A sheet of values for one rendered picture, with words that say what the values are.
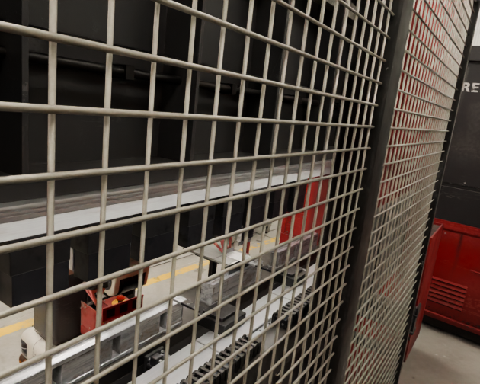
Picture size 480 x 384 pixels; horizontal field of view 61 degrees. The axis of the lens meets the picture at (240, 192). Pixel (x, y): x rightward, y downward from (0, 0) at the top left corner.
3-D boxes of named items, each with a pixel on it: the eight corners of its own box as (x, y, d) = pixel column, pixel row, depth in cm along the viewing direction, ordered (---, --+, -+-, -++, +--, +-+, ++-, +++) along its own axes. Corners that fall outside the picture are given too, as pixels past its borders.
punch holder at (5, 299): (50, 278, 110) (51, 219, 106) (69, 289, 105) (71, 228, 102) (-9, 296, 97) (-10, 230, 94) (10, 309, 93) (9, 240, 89)
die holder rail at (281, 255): (307, 244, 255) (309, 230, 253) (315, 248, 252) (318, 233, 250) (267, 266, 214) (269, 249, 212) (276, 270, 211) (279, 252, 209)
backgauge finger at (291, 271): (255, 261, 189) (257, 251, 188) (306, 280, 175) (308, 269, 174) (241, 269, 179) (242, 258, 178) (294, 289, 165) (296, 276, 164)
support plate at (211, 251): (206, 241, 207) (206, 239, 207) (249, 256, 194) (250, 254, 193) (182, 249, 193) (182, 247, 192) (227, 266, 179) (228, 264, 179)
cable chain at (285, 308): (316, 289, 164) (318, 280, 163) (330, 293, 161) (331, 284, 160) (270, 324, 133) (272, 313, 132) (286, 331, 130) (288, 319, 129)
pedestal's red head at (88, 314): (120, 317, 190) (121, 281, 187) (141, 331, 181) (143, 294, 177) (79, 333, 175) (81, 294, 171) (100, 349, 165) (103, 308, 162)
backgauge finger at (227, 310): (185, 296, 149) (187, 283, 148) (244, 322, 135) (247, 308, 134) (161, 307, 139) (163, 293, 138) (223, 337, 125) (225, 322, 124)
